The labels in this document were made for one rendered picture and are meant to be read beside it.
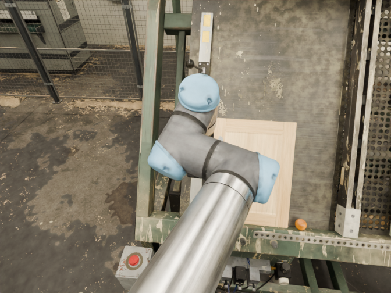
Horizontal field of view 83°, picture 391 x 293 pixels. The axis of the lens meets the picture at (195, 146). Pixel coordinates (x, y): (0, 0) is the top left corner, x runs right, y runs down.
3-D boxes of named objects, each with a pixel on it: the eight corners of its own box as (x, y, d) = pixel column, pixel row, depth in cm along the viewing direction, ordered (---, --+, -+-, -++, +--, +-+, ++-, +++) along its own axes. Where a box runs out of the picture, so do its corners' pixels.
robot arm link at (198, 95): (167, 99, 39) (188, 63, 41) (174, 126, 49) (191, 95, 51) (208, 117, 37) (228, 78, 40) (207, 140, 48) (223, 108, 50)
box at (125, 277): (124, 290, 97) (114, 275, 85) (132, 261, 106) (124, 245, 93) (151, 293, 96) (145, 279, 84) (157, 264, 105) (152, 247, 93)
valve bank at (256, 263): (184, 293, 111) (182, 277, 95) (188, 263, 122) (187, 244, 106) (287, 306, 108) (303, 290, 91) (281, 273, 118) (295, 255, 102)
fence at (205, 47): (189, 217, 108) (188, 220, 104) (202, 17, 104) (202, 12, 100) (199, 218, 108) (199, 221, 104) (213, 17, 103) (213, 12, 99)
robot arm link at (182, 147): (193, 182, 34) (221, 123, 37) (135, 157, 38) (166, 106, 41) (202, 193, 41) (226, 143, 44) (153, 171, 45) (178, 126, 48)
